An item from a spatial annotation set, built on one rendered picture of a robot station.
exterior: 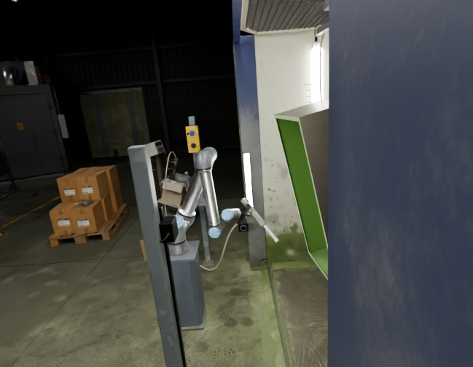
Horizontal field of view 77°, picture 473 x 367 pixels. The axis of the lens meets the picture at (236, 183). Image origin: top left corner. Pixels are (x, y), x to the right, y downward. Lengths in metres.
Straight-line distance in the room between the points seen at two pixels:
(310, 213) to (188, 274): 1.08
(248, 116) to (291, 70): 0.55
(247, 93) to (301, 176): 0.92
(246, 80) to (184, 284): 1.80
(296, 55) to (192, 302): 2.25
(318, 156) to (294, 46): 1.36
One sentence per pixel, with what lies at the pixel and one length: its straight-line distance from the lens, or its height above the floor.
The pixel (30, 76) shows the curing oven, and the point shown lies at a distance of 11.55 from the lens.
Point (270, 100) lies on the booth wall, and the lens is 2.80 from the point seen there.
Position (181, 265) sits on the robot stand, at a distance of 2.35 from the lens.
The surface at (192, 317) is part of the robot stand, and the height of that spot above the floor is 0.11.
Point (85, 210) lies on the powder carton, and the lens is 4.55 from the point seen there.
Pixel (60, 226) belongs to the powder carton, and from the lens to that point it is 4.81.
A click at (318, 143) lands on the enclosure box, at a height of 1.48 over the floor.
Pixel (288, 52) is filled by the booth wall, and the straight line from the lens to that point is 2.85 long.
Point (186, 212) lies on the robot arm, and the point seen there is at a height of 0.92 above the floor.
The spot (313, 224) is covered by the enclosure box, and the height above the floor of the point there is 0.72.
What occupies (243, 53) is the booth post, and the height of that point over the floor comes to 2.15.
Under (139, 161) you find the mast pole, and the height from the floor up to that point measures 1.60.
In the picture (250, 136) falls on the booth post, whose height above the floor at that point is 1.42.
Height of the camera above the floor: 1.74
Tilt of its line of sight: 15 degrees down
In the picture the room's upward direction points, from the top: 5 degrees counter-clockwise
